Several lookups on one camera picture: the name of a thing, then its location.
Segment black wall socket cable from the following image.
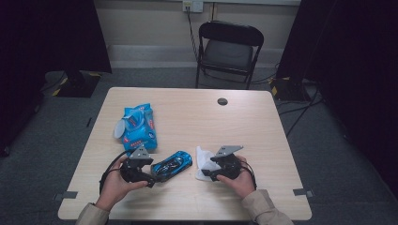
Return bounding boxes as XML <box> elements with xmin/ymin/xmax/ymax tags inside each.
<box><xmin>186</xmin><ymin>7</ymin><xmax>201</xmax><ymax>62</ymax></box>

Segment left hand-held gripper black cable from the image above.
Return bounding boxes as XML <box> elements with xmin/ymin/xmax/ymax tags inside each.
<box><xmin>99</xmin><ymin>149</ymin><xmax>132</xmax><ymax>195</ymax></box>

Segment black floor cables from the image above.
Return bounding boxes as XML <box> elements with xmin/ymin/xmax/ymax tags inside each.
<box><xmin>278</xmin><ymin>87</ymin><xmax>325</xmax><ymax>139</ymax></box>

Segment blue wet wipes pack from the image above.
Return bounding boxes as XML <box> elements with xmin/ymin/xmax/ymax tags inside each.
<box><xmin>113</xmin><ymin>102</ymin><xmax>159</xmax><ymax>153</ymax></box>

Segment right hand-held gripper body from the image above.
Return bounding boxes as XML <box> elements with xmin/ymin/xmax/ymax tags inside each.
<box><xmin>209</xmin><ymin>144</ymin><xmax>244</xmax><ymax>181</ymax></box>

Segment person's right hand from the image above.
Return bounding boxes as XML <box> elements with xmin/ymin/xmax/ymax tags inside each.
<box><xmin>216</xmin><ymin>155</ymin><xmax>257</xmax><ymax>200</ymax></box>

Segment person's left hand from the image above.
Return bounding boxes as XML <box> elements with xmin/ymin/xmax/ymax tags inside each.
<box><xmin>95</xmin><ymin>156</ymin><xmax>149</xmax><ymax>212</ymax></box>

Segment black stand base yellow tape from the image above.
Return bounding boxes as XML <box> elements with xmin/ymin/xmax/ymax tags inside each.
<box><xmin>55</xmin><ymin>70</ymin><xmax>102</xmax><ymax>98</ymax></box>
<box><xmin>269</xmin><ymin>76</ymin><xmax>311</xmax><ymax>101</ymax></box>

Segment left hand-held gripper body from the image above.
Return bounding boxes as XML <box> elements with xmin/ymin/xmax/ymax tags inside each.
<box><xmin>120</xmin><ymin>144</ymin><xmax>154</xmax><ymax>184</ymax></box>

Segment white wet wipe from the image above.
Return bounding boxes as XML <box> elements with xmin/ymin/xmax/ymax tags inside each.
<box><xmin>194</xmin><ymin>145</ymin><xmax>220</xmax><ymax>183</ymax></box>

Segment white wall socket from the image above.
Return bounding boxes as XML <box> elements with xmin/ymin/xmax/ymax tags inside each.
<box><xmin>182</xmin><ymin>0</ymin><xmax>205</xmax><ymax>13</ymax></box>

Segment right hand-held gripper black cable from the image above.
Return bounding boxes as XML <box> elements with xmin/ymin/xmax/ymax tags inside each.
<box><xmin>240</xmin><ymin>158</ymin><xmax>258</xmax><ymax>190</ymax></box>

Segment grey tape strip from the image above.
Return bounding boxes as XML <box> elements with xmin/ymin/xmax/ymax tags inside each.
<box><xmin>54</xmin><ymin>190</ymin><xmax>79</xmax><ymax>202</ymax></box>
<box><xmin>293</xmin><ymin>187</ymin><xmax>314</xmax><ymax>198</ymax></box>

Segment dark curtain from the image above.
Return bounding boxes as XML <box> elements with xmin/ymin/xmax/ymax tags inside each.
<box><xmin>0</xmin><ymin>0</ymin><xmax>113</xmax><ymax>158</ymax></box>
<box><xmin>276</xmin><ymin>0</ymin><xmax>398</xmax><ymax>198</ymax></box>

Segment blue and black toy car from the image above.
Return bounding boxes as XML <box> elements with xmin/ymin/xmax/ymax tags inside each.
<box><xmin>150</xmin><ymin>150</ymin><xmax>193</xmax><ymax>183</ymax></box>

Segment hand-held gripper black cable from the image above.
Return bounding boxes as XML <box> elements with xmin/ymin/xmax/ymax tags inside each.
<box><xmin>99</xmin><ymin>149</ymin><xmax>132</xmax><ymax>195</ymax></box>
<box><xmin>240</xmin><ymin>158</ymin><xmax>258</xmax><ymax>190</ymax></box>

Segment black folding chair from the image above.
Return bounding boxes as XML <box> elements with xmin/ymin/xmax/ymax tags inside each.
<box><xmin>195</xmin><ymin>20</ymin><xmax>265</xmax><ymax>91</ymax></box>

